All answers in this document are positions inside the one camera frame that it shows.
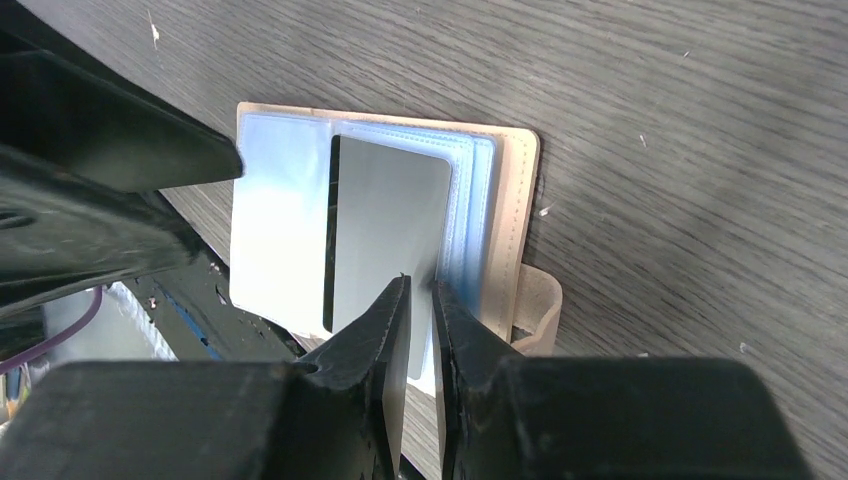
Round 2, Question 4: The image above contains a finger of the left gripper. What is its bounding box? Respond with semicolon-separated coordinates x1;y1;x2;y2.
1;33;243;316

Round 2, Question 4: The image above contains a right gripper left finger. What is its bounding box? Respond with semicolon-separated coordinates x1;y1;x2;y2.
1;275;411;479

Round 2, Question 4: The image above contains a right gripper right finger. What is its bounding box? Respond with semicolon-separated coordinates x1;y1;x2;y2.
432;283;812;479

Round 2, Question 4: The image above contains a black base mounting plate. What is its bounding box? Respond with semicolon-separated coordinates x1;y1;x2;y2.
125;246;306;362

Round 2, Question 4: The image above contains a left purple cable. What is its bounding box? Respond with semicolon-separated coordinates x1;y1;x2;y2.
0;284;105;378

